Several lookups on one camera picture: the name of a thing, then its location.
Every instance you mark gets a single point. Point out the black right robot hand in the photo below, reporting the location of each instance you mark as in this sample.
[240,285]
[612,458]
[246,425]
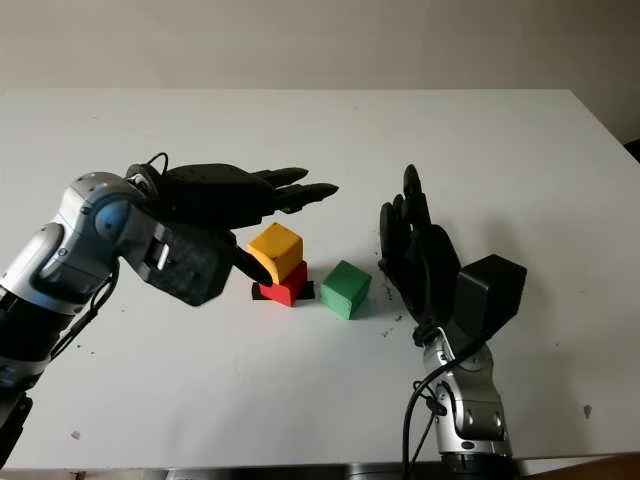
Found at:
[425,270]

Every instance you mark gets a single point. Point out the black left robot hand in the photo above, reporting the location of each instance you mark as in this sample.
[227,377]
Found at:
[215,195]

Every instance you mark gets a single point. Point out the yellow wooden block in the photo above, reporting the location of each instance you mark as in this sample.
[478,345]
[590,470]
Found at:
[280,245]

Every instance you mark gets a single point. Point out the green wooden block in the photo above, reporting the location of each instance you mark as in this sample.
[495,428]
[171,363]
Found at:
[345,290]

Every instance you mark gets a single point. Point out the red wooden block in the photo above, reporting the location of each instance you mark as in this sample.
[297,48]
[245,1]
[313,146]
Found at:
[290,287]

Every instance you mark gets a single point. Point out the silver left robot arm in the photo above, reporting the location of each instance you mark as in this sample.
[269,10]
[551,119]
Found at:
[65,260]

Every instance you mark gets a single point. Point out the black tape strip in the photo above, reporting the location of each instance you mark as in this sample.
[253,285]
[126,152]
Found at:
[255,295]

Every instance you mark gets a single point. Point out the dark object beside table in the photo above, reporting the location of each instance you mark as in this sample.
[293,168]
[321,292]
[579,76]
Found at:
[634,152]

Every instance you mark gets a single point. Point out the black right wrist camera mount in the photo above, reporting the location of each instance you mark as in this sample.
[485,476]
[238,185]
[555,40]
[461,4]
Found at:
[492,295]

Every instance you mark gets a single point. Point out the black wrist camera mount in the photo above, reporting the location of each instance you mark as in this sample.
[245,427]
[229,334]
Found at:
[492,295]
[190,267]

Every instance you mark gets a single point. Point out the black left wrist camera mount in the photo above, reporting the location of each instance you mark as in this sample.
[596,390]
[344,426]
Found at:
[190,267]

